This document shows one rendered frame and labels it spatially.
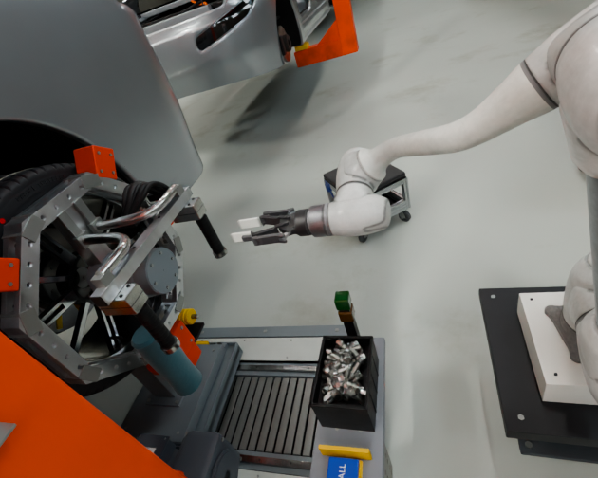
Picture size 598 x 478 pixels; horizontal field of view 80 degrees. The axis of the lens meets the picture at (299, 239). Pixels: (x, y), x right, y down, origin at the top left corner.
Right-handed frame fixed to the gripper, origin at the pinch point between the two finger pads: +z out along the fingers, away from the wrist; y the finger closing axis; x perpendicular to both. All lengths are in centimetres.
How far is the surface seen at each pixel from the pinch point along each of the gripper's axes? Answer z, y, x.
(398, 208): -37, 102, -69
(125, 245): 14.1, -25.3, 17.7
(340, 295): -26.0, -12.1, -16.9
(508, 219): -94, 97, -83
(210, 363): 39, -6, -60
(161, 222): 13.5, -12.9, 14.5
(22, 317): 32, -42, 14
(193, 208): 10.7, -2.6, 11.3
